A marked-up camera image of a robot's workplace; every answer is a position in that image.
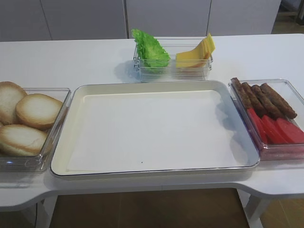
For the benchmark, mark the bun slice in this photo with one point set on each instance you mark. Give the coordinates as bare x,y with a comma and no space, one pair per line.
21,140
10,95
38,111

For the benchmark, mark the clear lettuce and cheese container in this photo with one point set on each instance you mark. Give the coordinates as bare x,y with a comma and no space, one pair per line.
171,72

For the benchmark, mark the green lettuce leaf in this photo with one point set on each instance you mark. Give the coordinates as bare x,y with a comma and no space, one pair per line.
150,50

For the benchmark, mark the flat yellow cheese slice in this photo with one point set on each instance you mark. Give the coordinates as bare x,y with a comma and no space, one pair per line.
191,59

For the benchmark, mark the upright yellow cheese slices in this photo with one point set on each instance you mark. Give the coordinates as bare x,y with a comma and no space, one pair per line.
205,48

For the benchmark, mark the large white metal tray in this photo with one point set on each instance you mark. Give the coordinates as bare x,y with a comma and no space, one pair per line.
71,129

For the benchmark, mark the white parchment paper sheet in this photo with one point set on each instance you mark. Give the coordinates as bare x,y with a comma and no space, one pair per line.
160,131

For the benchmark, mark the leftmost brown meat patty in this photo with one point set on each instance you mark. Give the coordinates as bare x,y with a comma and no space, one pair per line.
241,93

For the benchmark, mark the brown meat patty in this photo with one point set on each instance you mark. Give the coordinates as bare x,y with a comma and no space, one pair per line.
270,108
241,93
256,104
278,101

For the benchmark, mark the left red tomato slice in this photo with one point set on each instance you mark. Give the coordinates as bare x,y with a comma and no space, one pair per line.
258,124

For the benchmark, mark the red tomato slice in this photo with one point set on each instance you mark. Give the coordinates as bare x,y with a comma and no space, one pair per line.
289,131
258,124
271,131

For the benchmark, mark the middle red tomato slice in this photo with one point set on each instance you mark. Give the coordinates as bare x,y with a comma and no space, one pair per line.
271,131

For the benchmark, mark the clear meat and tomato container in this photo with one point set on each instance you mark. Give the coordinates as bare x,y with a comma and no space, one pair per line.
272,151

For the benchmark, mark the clear bun container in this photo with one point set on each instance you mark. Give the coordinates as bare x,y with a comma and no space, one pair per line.
41,161

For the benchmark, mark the rightmost brown meat patty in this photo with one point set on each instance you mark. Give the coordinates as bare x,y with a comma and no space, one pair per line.
278,101

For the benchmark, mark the right red tomato slice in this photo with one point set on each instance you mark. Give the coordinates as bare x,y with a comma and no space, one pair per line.
289,131

